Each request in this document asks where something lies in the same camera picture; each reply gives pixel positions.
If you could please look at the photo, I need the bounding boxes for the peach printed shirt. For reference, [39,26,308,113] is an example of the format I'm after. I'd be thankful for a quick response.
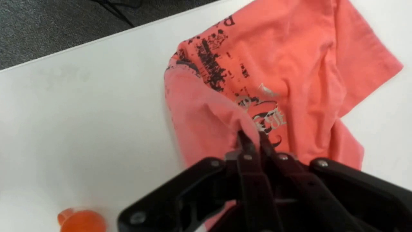
[163,0,406,232]

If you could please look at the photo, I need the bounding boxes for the orange funnel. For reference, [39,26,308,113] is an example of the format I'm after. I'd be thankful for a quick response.
[57,208,110,232]

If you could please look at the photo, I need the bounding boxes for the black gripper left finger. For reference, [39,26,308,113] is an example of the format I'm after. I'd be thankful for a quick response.
[116,129,286,232]

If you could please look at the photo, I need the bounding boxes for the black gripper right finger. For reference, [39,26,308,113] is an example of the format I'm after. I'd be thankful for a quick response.
[257,132,412,232]

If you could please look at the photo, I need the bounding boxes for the black floor cables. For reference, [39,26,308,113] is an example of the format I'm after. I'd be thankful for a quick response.
[92,0,146,13]

